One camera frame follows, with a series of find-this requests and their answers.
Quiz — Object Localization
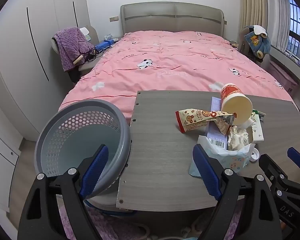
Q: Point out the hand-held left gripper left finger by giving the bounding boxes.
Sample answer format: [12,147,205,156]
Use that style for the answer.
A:
[17,144,109,240]

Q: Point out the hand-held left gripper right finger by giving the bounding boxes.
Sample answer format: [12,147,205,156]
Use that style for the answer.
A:
[192,144,283,240]

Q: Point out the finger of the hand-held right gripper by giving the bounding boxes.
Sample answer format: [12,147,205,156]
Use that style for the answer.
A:
[259,153,294,195]
[287,147,300,180]

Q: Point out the white blue plastic tissue packet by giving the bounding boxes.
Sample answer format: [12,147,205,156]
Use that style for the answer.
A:
[189,135,256,178]

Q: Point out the purple cardboard box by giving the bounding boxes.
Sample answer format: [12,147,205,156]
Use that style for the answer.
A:
[206,97,228,150]

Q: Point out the grey perforated plastic basket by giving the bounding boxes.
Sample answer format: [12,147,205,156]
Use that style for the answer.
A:
[34,99,132,198]

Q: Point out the lined paper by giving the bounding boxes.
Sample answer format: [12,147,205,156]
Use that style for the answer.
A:
[227,125,250,151]

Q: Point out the beige red snack wrapper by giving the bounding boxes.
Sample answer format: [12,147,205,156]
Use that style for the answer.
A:
[175,108,237,133]

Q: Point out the red and white paper cup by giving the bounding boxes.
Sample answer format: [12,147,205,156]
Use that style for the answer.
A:
[220,82,253,126]

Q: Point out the white tape roll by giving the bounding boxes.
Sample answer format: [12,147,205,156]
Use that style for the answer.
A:
[250,147,260,162]

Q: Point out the small white box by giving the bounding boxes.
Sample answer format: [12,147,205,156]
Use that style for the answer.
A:
[251,114,264,142]

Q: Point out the purple fluffy rug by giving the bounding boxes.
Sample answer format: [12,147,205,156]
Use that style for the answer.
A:
[60,200,243,240]

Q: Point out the pink storage box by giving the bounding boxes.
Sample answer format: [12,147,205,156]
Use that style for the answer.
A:
[269,60,299,93]

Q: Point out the white door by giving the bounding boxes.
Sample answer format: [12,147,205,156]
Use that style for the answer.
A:
[0,90,24,215]

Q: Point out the grey chair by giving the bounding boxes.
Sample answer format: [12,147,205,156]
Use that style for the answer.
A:
[239,26,272,68]
[51,25,100,83]

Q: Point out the pink panda print duvet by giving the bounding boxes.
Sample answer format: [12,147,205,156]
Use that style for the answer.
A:
[58,30,294,120]

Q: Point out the blue denim jacket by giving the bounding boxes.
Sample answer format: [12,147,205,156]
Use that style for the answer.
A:
[244,25,272,59]

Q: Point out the purple fleece blanket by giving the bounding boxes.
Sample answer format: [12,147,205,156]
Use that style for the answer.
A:
[52,27,95,72]

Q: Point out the blue flat device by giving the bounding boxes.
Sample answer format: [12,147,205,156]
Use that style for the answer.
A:
[95,39,115,50]

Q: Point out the barred window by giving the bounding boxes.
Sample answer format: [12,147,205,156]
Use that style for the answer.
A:
[287,0,300,63]

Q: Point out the white wardrobe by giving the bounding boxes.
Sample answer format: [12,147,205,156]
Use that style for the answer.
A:
[0,0,90,140]

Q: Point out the beige curtain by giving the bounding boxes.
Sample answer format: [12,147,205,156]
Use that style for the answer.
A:
[239,0,290,53]

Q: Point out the grey padded bed headboard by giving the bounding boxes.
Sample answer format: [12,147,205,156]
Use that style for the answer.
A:
[120,2,225,38]

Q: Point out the black cables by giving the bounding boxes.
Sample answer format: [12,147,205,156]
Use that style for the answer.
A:
[84,47,103,62]

